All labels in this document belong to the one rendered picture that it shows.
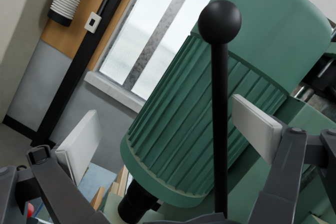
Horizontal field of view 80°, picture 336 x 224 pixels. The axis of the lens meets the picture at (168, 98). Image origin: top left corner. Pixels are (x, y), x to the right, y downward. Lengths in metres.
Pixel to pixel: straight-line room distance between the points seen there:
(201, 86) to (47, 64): 1.77
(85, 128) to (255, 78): 0.19
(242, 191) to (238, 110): 0.19
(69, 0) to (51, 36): 0.38
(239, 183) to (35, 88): 1.90
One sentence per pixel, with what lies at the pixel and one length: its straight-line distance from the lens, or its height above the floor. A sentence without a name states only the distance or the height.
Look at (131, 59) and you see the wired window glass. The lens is 1.75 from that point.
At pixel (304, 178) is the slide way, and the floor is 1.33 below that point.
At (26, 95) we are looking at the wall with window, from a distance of 2.13.
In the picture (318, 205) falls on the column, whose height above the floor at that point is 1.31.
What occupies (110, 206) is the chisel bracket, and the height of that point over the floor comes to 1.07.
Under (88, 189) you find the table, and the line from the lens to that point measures 0.70.
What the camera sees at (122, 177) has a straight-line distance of 0.72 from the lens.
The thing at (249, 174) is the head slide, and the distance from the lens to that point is 0.34.
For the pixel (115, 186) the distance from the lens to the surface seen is 0.69.
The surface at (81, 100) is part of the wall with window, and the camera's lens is 1.88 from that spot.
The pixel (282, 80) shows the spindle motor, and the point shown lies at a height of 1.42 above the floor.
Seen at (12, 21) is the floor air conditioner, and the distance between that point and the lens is 1.73.
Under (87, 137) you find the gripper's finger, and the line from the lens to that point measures 0.17.
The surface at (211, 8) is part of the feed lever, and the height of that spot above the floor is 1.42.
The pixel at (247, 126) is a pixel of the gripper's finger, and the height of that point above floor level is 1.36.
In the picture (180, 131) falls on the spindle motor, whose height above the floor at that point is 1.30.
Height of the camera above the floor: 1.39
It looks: 13 degrees down
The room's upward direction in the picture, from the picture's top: 33 degrees clockwise
